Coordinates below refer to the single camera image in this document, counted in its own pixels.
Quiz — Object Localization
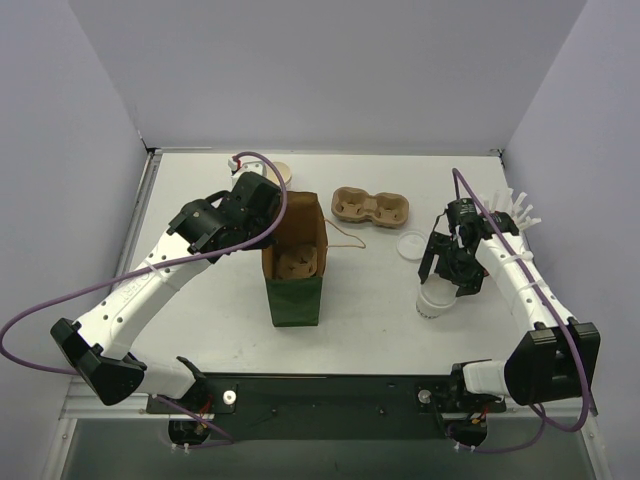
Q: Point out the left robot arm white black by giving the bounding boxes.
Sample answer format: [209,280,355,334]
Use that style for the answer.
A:
[51,173,287,412]

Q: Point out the white plastic lid stack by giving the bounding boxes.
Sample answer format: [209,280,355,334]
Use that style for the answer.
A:
[396,231,427,261]

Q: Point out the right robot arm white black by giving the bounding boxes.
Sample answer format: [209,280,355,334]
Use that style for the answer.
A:
[416,198,601,405]

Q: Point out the brown green paper bag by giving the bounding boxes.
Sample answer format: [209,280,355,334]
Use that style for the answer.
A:
[262,192,329,328]

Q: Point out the white wrapped straws bundle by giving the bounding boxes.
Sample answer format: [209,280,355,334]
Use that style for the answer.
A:
[480,188,542,231]

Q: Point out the white paper coffee cup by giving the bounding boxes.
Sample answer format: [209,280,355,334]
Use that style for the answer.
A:
[416,274,457,319]

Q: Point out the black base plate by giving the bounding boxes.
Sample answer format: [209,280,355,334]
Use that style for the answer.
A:
[177,373,506,441]

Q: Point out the white plastic cup lid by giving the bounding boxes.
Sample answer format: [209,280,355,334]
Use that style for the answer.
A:
[417,274,457,308]

